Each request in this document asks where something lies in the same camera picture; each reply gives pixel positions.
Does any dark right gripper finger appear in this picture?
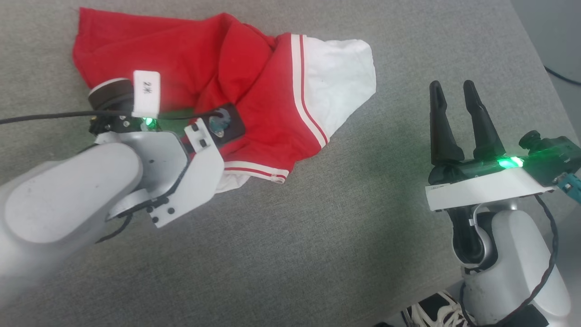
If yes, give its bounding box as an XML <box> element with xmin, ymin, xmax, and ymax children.
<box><xmin>429</xmin><ymin>80</ymin><xmax>465</xmax><ymax>167</ymax></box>
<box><xmin>463</xmin><ymin>80</ymin><xmax>506</xmax><ymax>161</ymax></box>

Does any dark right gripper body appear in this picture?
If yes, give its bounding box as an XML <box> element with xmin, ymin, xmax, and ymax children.
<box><xmin>428</xmin><ymin>156</ymin><xmax>523</xmax><ymax>186</ymax></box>

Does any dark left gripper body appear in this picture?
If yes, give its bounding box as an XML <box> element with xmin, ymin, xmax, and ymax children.
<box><xmin>89</xmin><ymin>78</ymin><xmax>158</xmax><ymax>135</ymax></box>

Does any red and white garment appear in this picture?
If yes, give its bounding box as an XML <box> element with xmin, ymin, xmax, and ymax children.
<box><xmin>73</xmin><ymin>7</ymin><xmax>377</xmax><ymax>193</ymax></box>

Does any black and white sneaker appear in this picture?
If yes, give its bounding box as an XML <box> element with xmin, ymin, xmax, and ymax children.
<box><xmin>402</xmin><ymin>291</ymin><xmax>470</xmax><ymax>327</ymax></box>

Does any grey fabric sofa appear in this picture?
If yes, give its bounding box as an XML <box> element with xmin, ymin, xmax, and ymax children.
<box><xmin>0</xmin><ymin>0</ymin><xmax>581</xmax><ymax>327</ymax></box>

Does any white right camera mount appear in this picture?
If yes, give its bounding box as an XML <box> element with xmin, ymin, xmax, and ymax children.
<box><xmin>425</xmin><ymin>167</ymin><xmax>557</xmax><ymax>212</ymax></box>

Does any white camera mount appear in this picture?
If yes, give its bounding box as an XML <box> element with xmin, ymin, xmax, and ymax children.
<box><xmin>425</xmin><ymin>167</ymin><xmax>557</xmax><ymax>212</ymax></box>
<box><xmin>148</xmin><ymin>118</ymin><xmax>225</xmax><ymax>228</ymax></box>

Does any white paper cable label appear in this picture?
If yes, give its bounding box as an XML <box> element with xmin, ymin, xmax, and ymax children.
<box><xmin>131</xmin><ymin>70</ymin><xmax>161</xmax><ymax>119</ymax></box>

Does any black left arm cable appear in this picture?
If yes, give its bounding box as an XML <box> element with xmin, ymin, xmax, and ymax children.
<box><xmin>0</xmin><ymin>109</ymin><xmax>225</xmax><ymax>126</ymax></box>

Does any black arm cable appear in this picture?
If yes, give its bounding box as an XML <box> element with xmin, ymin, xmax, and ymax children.
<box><xmin>458</xmin><ymin>194</ymin><xmax>560</xmax><ymax>327</ymax></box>
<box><xmin>0</xmin><ymin>109</ymin><xmax>225</xmax><ymax>126</ymax></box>

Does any black floor cable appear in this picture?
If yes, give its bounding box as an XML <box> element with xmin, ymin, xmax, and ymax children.
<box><xmin>544</xmin><ymin>66</ymin><xmax>581</xmax><ymax>87</ymax></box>

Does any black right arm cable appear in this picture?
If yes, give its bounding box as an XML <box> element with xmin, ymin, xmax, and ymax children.
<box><xmin>458</xmin><ymin>194</ymin><xmax>560</xmax><ymax>327</ymax></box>

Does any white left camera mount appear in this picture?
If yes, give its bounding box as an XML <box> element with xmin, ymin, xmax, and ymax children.
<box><xmin>148</xmin><ymin>118</ymin><xmax>225</xmax><ymax>228</ymax></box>

